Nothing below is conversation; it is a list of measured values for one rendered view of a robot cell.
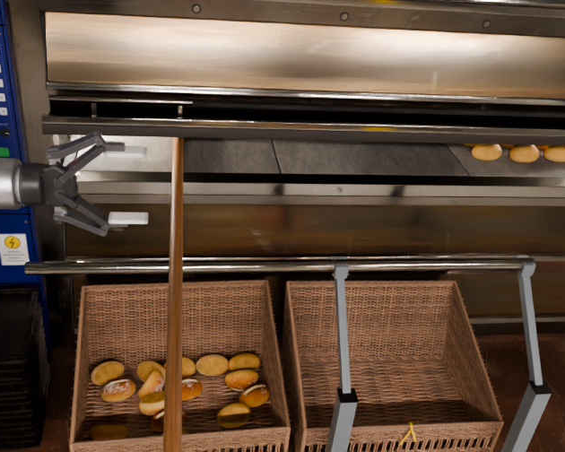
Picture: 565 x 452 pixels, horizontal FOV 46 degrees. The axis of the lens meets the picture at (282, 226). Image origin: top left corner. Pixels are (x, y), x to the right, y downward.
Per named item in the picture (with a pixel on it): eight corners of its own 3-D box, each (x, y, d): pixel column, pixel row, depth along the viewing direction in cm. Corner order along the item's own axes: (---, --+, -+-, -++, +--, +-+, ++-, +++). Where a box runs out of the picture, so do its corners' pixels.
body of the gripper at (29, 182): (22, 152, 116) (77, 153, 117) (29, 194, 121) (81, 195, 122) (13, 172, 110) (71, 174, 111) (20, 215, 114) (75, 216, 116)
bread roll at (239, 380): (258, 367, 197) (261, 384, 194) (256, 375, 202) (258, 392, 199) (224, 370, 195) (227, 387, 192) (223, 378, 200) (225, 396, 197)
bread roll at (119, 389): (131, 381, 197) (131, 369, 194) (138, 397, 192) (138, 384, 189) (98, 392, 192) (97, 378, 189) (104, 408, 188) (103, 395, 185)
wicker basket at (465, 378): (275, 344, 217) (282, 278, 202) (438, 342, 226) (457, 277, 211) (295, 471, 177) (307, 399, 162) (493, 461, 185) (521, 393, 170)
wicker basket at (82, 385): (85, 352, 207) (79, 282, 192) (263, 343, 217) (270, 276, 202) (70, 487, 167) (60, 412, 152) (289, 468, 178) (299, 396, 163)
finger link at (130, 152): (106, 149, 115) (105, 145, 115) (146, 150, 116) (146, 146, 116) (104, 157, 113) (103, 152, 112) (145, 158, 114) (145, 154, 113)
